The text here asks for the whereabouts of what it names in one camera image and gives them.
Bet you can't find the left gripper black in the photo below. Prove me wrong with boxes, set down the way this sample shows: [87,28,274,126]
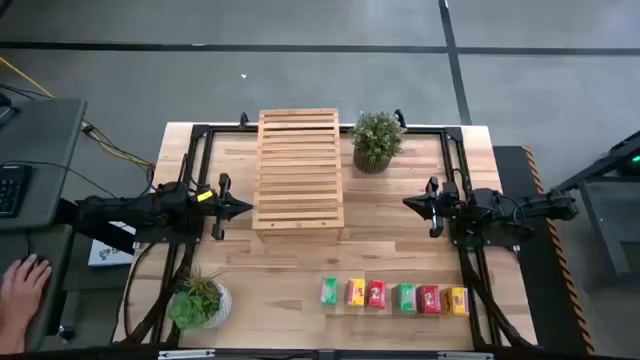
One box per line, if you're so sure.
[198,172,254,241]

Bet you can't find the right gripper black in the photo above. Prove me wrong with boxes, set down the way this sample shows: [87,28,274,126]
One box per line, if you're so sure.
[402,176,461,239]

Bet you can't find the green cereal box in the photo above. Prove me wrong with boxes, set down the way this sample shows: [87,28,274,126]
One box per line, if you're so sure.
[397,282,418,314]
[319,276,340,306]

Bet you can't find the red cereal box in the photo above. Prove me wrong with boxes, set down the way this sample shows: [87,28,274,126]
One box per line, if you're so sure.
[367,279,388,310]
[418,284,442,315]

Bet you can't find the yellow cereal box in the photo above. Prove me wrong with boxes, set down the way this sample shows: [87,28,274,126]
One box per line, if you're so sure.
[442,286,470,318]
[346,277,367,307]

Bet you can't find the person's forearm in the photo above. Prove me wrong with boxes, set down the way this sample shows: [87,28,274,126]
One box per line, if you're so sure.
[0,319,27,355]

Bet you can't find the wooden slatted shelf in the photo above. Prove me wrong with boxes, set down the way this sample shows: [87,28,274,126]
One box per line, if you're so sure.
[251,107,346,244]

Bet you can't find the bushy plant in ribbed pot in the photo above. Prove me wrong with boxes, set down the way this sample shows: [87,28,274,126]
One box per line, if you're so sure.
[349,109,407,175]

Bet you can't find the succulent plant in white pot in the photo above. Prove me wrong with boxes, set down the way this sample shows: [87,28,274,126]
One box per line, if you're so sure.
[167,269,234,331]

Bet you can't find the white printed box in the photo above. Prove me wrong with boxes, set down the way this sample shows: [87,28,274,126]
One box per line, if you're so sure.
[87,221,137,268]

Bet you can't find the black diagonal support bar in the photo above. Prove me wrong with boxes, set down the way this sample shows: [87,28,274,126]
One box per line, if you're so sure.
[53,198,137,255]

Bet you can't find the black mat with striped edge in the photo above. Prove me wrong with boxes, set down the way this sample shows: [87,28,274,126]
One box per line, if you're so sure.
[492,144,597,356]

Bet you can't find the grey metal stand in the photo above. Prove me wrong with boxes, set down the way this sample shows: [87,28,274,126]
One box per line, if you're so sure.
[549,172,640,291]

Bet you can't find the grey desk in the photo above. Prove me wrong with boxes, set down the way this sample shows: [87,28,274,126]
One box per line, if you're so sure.
[0,98,87,231]
[0,223,75,354]

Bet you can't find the black device with green light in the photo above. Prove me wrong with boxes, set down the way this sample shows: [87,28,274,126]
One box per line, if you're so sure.
[608,130,640,177]

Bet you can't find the black keyboard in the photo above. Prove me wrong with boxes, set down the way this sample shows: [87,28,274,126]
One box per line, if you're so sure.
[0,163,33,219]

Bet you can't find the person's hand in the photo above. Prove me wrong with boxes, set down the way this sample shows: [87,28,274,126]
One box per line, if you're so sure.
[0,253,53,329]

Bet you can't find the dark device on desk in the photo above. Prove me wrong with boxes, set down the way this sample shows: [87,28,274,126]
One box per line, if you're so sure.
[0,92,20,130]

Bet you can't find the black aluminium table frame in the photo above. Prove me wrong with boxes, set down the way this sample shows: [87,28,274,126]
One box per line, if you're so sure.
[117,122,539,351]

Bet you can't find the silver metal bracket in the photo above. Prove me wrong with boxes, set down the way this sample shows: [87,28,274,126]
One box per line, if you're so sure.
[158,349,216,360]
[438,351,495,360]

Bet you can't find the yellow cable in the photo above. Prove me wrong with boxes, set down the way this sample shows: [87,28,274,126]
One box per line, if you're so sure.
[0,56,156,169]

